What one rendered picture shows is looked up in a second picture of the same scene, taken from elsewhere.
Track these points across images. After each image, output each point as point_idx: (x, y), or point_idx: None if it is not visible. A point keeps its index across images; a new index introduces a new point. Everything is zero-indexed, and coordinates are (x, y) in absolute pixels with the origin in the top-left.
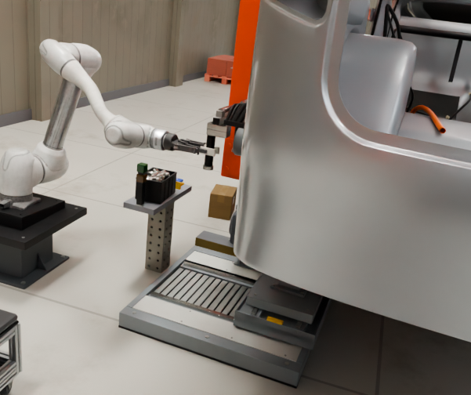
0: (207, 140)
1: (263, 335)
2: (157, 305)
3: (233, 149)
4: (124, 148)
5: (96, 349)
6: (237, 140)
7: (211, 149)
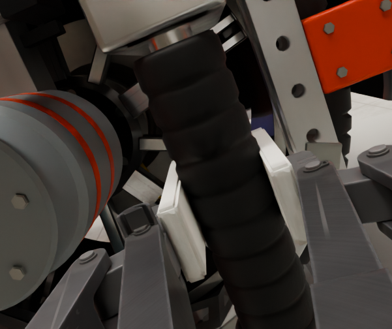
0: (229, 87)
1: None
2: None
3: (59, 226)
4: None
5: None
6: (42, 158)
7: (267, 134)
